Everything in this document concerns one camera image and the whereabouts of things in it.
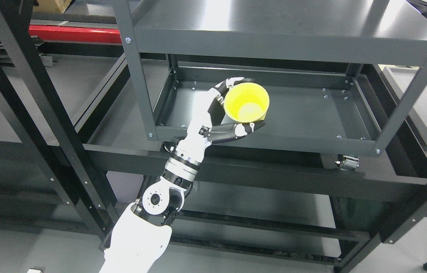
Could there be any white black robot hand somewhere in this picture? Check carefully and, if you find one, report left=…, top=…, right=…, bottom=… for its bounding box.
left=174, top=77, right=265, bottom=163

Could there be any yellow plastic cup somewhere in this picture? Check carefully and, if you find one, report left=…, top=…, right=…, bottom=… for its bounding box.
left=224, top=83, right=270, bottom=123

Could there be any white robot forearm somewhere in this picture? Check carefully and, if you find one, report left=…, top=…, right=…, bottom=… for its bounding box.
left=100, top=149, right=205, bottom=273

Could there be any black metal shelf rack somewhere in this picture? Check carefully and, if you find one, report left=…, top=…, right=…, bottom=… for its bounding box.
left=0, top=0, right=427, bottom=273

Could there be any cart caster wheel left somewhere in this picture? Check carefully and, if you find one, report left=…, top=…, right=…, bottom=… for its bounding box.
left=163, top=140, right=178, bottom=153

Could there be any cart caster wheel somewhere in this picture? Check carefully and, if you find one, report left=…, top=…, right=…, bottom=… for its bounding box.
left=335, top=154, right=360, bottom=171
left=163, top=140, right=178, bottom=153

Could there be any cart caster wheel right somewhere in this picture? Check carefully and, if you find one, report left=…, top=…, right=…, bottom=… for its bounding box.
left=335, top=154, right=360, bottom=171

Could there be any grey metal utility cart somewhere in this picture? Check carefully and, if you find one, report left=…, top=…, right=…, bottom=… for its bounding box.
left=112, top=0, right=427, bottom=157

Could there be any red metal beam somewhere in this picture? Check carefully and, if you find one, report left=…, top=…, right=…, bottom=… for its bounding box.
left=0, top=22, right=122, bottom=44

